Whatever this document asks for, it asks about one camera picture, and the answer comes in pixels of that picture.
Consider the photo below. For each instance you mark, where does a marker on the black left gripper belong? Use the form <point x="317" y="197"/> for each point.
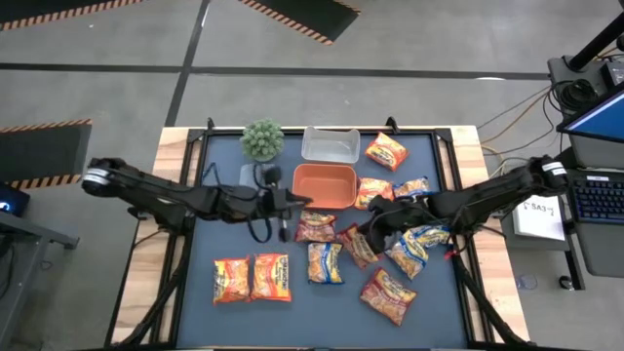
<point x="270" y="205"/>

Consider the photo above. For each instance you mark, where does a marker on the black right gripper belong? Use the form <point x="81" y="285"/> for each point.
<point x="404" y="212"/>

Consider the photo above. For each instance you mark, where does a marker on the red Maruchan noodle pack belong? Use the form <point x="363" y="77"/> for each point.
<point x="388" y="296"/>
<point x="355" y="249"/>
<point x="316" y="226"/>

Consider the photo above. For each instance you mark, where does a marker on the orange Maruchan noodle pack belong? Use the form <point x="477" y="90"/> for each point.
<point x="231" y="280"/>
<point x="373" y="192"/>
<point x="386" y="152"/>
<point x="271" y="277"/>

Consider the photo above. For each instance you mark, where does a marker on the blue Maruchan noodle pack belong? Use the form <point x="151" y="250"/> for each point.
<point x="407" y="256"/>
<point x="431" y="235"/>
<point x="325" y="263"/>
<point x="412" y="187"/>

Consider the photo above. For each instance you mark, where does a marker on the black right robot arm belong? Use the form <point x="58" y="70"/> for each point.
<point x="487" y="192"/>

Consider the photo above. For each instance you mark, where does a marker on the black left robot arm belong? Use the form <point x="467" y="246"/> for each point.
<point x="146" y="187"/>

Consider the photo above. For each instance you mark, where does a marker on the orange plastic bin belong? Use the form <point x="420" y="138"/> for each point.
<point x="324" y="185"/>

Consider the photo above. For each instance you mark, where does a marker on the clear plastic bin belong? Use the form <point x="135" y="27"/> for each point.
<point x="248" y="175"/>

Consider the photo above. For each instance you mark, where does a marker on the white plastic bin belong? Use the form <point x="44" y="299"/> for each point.
<point x="331" y="146"/>

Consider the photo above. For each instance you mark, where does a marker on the green artificial potted plant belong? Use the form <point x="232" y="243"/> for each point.
<point x="262" y="139"/>

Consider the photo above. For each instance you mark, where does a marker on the small red clip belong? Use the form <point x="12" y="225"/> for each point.
<point x="451" y="253"/>

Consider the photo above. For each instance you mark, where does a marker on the blue-grey table mat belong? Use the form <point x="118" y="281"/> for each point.
<point x="292" y="322"/>

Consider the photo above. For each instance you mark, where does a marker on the white paper sheet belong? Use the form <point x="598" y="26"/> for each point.
<point x="536" y="219"/>

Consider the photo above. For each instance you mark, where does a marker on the clear cup on floor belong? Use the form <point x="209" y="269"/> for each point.
<point x="526" y="282"/>

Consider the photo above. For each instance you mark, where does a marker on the black hazard-striped floor mat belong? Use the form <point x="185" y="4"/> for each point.
<point x="302" y="12"/>
<point x="39" y="151"/>
<point x="49" y="7"/>

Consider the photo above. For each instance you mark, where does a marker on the black backlit keyboard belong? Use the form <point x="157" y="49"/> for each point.
<point x="599" y="197"/>

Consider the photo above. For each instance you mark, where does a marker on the side desk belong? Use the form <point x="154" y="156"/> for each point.
<point x="604" y="258"/>

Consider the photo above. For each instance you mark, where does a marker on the computer monitor with blue screen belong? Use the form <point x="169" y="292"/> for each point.
<point x="599" y="122"/>

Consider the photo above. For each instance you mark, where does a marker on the grey metal desk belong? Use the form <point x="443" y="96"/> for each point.
<point x="29" y="229"/>

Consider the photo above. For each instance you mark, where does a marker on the black device with blue light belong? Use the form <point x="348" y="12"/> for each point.
<point x="12" y="202"/>

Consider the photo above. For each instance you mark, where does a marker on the black stand pole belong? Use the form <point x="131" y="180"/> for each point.
<point x="597" y="44"/>

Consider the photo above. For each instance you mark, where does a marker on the black metal table frame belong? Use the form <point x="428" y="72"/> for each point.
<point x="292" y="131"/>

